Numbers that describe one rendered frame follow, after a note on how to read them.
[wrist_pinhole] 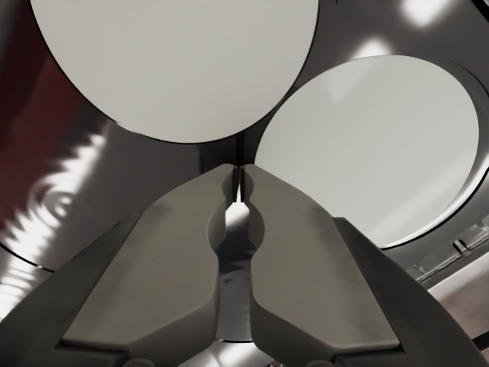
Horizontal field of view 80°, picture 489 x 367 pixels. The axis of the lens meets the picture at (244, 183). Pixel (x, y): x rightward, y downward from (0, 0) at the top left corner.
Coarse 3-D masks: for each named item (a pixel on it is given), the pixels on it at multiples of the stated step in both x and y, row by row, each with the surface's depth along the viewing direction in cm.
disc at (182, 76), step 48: (48, 0) 10; (96, 0) 10; (144, 0) 10; (192, 0) 10; (240, 0) 10; (288, 0) 10; (96, 48) 11; (144, 48) 11; (192, 48) 11; (240, 48) 11; (288, 48) 11; (96, 96) 12; (144, 96) 12; (192, 96) 12; (240, 96) 12
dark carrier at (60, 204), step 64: (0, 0) 10; (320, 0) 10; (384, 0) 10; (448, 0) 10; (0, 64) 11; (320, 64) 11; (448, 64) 11; (0, 128) 13; (64, 128) 13; (128, 128) 13; (256, 128) 13; (0, 192) 14; (64, 192) 14; (128, 192) 14; (0, 256) 16; (64, 256) 17; (0, 320) 20
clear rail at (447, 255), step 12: (480, 228) 15; (456, 240) 16; (468, 240) 16; (480, 240) 15; (444, 252) 16; (456, 252) 16; (420, 264) 17; (432, 264) 16; (444, 264) 16; (420, 276) 17; (432, 276) 17; (276, 360) 22
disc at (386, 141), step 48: (336, 96) 12; (384, 96) 12; (432, 96) 12; (288, 144) 13; (336, 144) 13; (384, 144) 13; (432, 144) 13; (336, 192) 14; (384, 192) 14; (432, 192) 14; (384, 240) 16
